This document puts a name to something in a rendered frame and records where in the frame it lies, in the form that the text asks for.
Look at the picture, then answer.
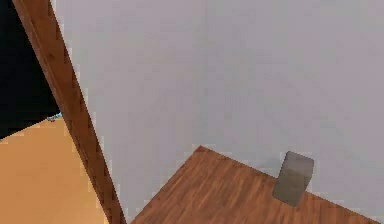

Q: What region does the brown wooden door frame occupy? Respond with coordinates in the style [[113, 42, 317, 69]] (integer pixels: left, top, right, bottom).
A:
[[12, 0, 128, 224]]

